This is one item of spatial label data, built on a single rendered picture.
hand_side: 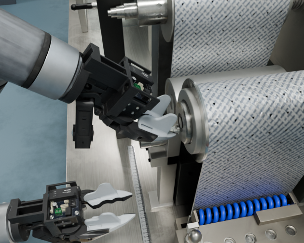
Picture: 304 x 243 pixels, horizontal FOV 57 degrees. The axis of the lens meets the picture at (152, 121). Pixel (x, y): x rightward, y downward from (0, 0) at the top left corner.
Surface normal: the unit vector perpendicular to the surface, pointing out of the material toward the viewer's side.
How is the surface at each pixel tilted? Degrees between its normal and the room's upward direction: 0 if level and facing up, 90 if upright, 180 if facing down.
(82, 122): 93
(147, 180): 0
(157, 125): 90
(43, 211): 0
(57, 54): 49
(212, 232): 0
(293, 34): 90
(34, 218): 90
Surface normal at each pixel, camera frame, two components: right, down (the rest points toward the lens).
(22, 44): 0.60, 0.02
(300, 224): 0.00, -0.67
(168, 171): 0.19, 0.72
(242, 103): 0.09, -0.26
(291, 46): -0.98, 0.14
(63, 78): 0.47, 0.34
